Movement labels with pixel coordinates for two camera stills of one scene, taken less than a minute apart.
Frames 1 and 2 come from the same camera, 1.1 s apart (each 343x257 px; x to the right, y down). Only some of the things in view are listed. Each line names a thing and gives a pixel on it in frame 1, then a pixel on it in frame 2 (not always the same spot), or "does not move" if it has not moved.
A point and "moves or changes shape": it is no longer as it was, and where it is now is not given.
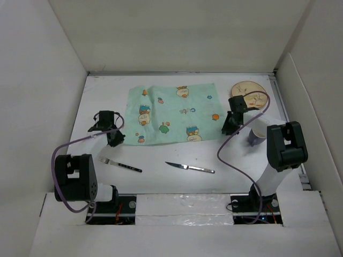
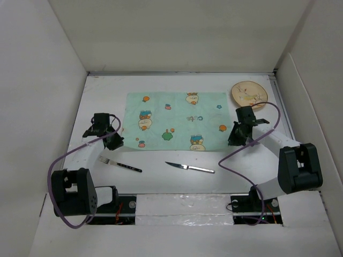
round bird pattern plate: [255, 99] does not move
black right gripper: [226, 127] to [232, 139]
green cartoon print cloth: [181, 113] moves or changes shape
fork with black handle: [107, 161] does not move
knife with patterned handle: [196, 168] does not move
